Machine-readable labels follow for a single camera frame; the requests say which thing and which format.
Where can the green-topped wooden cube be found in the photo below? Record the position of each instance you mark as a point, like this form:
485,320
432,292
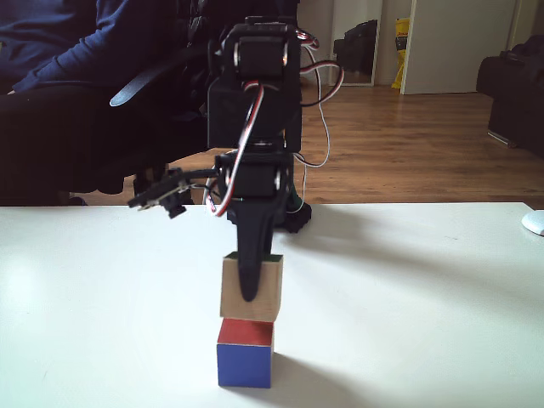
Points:
268,293

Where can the red and blue cube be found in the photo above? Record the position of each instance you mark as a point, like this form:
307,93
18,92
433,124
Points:
244,361

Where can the black office chair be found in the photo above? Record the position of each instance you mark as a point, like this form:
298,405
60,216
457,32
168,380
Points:
140,83

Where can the white-framed mirror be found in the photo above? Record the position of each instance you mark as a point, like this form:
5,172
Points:
355,42

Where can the person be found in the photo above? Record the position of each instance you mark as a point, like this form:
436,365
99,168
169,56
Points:
55,106

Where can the white door panel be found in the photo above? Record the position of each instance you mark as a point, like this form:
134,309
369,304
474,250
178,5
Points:
455,47

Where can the black sofa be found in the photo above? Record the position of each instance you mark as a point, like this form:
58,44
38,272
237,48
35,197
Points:
514,98

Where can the white rounded object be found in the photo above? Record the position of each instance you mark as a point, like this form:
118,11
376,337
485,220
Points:
534,222

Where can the small black camera board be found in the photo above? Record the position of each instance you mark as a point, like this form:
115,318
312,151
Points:
163,193

